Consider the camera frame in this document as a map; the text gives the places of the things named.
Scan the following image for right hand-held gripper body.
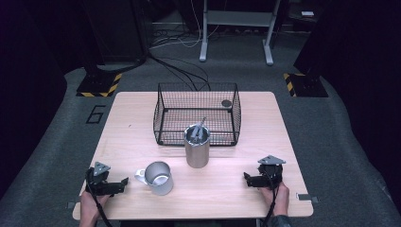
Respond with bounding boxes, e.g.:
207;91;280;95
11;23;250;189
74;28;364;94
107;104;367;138
256;154;288;190

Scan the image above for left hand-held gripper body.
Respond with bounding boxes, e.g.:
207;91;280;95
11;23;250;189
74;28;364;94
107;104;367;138
84;161;116;197

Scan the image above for steel mug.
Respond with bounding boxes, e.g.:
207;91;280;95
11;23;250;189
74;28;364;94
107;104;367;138
134;161;175;197

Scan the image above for tall steel cylinder container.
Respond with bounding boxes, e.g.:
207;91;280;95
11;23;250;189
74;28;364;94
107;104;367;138
183;123;211;169

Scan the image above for grey metal utensils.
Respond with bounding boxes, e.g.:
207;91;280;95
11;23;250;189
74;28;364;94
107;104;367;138
188;116;209;143

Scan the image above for black wire basket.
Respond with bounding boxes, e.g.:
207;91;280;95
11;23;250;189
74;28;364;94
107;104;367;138
152;82;242;148

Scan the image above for person's left hand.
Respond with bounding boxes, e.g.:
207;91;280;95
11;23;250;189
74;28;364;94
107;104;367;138
78;190;112;222

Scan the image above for person's right hand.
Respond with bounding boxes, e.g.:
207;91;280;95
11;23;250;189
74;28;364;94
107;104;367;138
259;182;290;218

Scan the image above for black stand with striped base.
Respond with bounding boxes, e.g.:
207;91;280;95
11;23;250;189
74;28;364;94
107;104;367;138
282;0;348;98
76;0;149;98

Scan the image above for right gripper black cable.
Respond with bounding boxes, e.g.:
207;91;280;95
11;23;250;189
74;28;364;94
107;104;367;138
260;171;282;227

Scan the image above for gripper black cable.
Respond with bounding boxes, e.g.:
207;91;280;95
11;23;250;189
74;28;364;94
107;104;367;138
260;171;282;227
85;168;113;227

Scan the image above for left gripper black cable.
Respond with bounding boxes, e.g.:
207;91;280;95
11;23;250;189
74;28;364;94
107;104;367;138
85;168;113;227

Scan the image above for black floor cables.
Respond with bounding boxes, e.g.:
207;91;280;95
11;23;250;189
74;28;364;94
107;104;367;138
147;51;212;93

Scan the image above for white floor cables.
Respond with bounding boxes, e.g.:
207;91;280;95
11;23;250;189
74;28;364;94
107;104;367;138
148;0;221;50

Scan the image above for white metal desk frame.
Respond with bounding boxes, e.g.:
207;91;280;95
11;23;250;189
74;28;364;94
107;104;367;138
199;0;282;67

